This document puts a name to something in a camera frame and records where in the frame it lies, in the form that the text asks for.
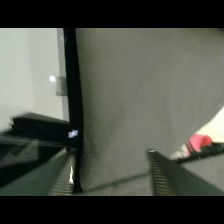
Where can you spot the black garment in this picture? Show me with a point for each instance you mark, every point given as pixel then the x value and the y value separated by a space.
pixel 140 83

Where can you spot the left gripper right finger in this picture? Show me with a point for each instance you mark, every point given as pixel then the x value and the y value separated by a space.
pixel 170 180

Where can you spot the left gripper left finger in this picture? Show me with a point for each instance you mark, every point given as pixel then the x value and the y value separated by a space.
pixel 56 176

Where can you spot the red garment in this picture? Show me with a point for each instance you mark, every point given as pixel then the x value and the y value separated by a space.
pixel 200 141

